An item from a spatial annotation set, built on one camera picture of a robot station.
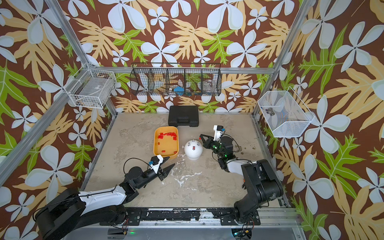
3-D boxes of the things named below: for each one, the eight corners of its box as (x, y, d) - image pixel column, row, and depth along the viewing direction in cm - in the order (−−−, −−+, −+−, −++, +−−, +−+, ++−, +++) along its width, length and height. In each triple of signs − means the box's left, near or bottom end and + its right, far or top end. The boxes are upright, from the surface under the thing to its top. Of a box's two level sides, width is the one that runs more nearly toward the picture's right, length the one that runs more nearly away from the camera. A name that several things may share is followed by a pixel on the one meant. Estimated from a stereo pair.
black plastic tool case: (168, 127, 113) (167, 121, 108) (170, 110, 125) (169, 104, 120) (198, 127, 113) (198, 121, 108) (197, 110, 125) (198, 104, 120)
